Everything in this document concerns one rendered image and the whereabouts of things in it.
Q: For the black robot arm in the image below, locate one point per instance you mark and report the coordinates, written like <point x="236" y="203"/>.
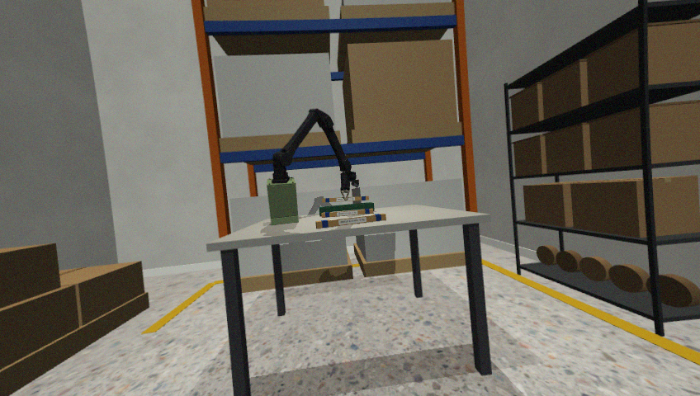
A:
<point x="283" y="158"/>

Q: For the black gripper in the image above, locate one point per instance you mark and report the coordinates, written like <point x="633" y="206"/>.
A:
<point x="344" y="189"/>

